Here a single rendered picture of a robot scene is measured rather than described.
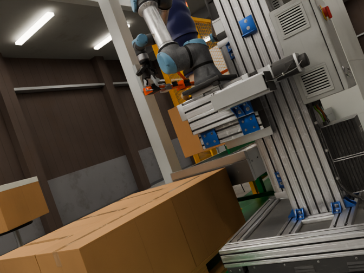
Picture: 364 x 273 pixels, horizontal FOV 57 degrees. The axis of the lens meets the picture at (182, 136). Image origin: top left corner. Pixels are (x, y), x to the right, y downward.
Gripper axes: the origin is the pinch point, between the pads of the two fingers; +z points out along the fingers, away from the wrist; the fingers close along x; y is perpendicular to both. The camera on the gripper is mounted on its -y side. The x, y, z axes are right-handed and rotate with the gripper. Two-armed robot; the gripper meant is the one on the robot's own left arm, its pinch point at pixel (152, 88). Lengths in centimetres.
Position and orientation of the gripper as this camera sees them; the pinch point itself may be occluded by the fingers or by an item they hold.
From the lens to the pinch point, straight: 227.9
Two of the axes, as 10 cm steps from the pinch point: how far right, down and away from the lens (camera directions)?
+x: -7.2, 2.9, 6.3
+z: 3.5, 9.4, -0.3
